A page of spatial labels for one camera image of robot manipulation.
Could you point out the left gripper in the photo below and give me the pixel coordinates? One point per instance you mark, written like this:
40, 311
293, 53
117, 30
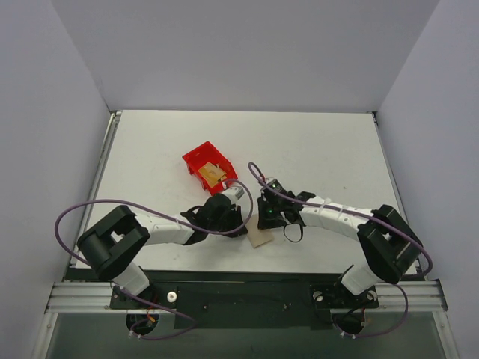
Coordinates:
232, 218

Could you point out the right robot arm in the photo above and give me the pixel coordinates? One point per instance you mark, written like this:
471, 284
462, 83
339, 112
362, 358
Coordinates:
389, 245

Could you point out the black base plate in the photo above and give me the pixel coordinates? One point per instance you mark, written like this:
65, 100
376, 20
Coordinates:
244, 300

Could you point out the aluminium frame rail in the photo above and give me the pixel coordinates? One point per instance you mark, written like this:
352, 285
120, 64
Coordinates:
73, 297

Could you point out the red plastic bin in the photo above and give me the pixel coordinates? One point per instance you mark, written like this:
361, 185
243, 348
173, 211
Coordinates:
207, 152

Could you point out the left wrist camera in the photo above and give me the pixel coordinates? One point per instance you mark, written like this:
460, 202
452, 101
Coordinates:
235, 192

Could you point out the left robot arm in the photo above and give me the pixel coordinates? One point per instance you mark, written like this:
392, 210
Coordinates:
110, 246

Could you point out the beige leather card holder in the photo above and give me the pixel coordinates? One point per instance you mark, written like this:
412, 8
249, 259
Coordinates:
256, 236

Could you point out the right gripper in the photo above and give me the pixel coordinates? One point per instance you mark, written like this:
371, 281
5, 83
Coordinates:
264, 215

